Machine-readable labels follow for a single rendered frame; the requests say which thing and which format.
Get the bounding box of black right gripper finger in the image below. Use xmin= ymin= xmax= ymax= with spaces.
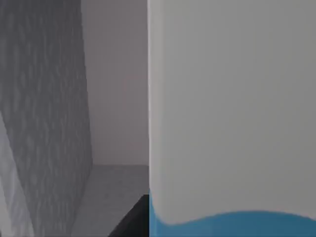
xmin=108 ymin=194 xmax=150 ymax=237

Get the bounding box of white and blue bottle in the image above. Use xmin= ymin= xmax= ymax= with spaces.
xmin=147 ymin=0 xmax=316 ymax=237

